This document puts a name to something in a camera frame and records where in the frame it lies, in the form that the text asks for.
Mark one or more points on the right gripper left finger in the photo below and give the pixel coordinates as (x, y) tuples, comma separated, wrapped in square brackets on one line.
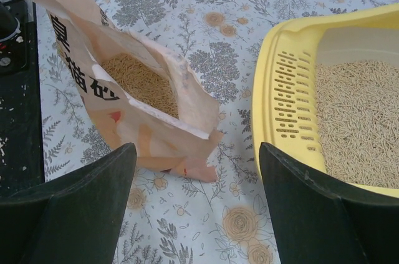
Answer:
[(75, 218)]

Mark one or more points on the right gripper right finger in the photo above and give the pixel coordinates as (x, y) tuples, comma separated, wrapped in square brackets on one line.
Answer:
[(319, 219)]

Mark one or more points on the pink cat litter bag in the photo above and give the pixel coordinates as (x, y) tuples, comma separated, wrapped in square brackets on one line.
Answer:
[(136, 90)]

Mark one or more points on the yellow plastic litter box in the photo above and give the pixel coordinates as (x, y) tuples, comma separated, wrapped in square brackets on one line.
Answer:
[(326, 93)]

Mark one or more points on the floral patterned table mat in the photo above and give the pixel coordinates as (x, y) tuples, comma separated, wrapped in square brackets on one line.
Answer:
[(170, 218)]

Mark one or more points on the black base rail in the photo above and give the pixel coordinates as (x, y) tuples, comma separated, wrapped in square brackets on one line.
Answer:
[(22, 161)]

